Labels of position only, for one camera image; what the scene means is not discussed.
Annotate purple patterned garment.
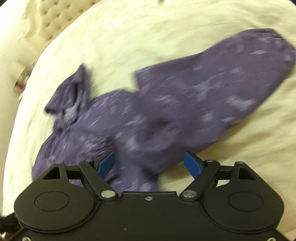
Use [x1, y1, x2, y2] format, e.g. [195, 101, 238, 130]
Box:
[32, 29, 295, 193]

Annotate small items on nightstand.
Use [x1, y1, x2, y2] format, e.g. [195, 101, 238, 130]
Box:
[14, 61, 35, 93]

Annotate cream tufted headboard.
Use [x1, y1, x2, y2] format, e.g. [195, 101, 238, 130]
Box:
[20, 0, 99, 43]

